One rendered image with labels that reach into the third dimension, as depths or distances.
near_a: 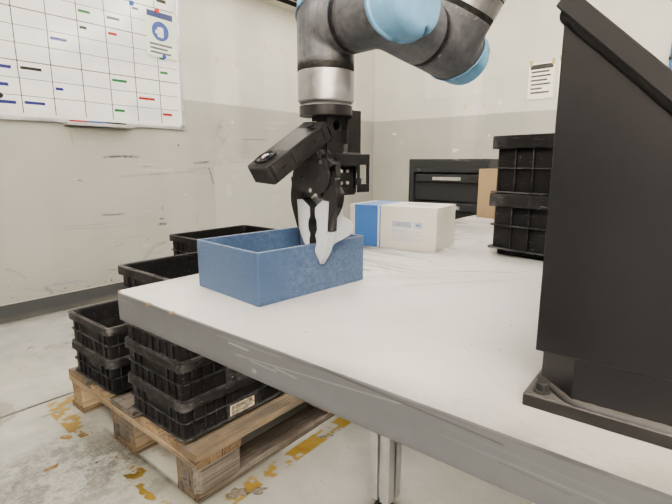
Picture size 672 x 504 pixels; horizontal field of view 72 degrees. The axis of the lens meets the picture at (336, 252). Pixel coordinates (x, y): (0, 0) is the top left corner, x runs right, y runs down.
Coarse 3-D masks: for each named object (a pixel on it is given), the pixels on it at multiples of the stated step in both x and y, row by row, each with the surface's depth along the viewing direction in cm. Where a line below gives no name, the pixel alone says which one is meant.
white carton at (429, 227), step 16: (352, 208) 102; (368, 208) 100; (384, 208) 98; (400, 208) 96; (416, 208) 94; (432, 208) 92; (448, 208) 97; (368, 224) 100; (384, 224) 98; (400, 224) 96; (416, 224) 94; (432, 224) 92; (448, 224) 98; (368, 240) 101; (384, 240) 99; (400, 240) 97; (416, 240) 95; (432, 240) 93; (448, 240) 100
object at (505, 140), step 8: (496, 136) 88; (504, 136) 86; (512, 136) 85; (520, 136) 84; (528, 136) 83; (536, 136) 82; (544, 136) 81; (552, 136) 80; (496, 144) 88; (504, 144) 87; (512, 144) 85; (520, 144) 84; (528, 144) 83; (536, 144) 82; (544, 144) 81; (552, 144) 80
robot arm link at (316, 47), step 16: (304, 0) 56; (320, 0) 55; (304, 16) 57; (320, 16) 55; (304, 32) 57; (320, 32) 56; (304, 48) 58; (320, 48) 57; (336, 48) 56; (304, 64) 58; (320, 64) 57; (336, 64) 57; (352, 64) 59
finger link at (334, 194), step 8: (336, 184) 59; (328, 192) 60; (336, 192) 59; (328, 200) 60; (336, 200) 59; (336, 208) 59; (328, 216) 60; (336, 216) 60; (328, 224) 61; (336, 224) 61
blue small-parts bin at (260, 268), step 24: (216, 240) 69; (240, 240) 72; (264, 240) 75; (288, 240) 79; (360, 240) 70; (216, 264) 64; (240, 264) 59; (264, 264) 58; (288, 264) 60; (312, 264) 64; (336, 264) 67; (360, 264) 71; (216, 288) 65; (240, 288) 60; (264, 288) 58; (288, 288) 61; (312, 288) 64
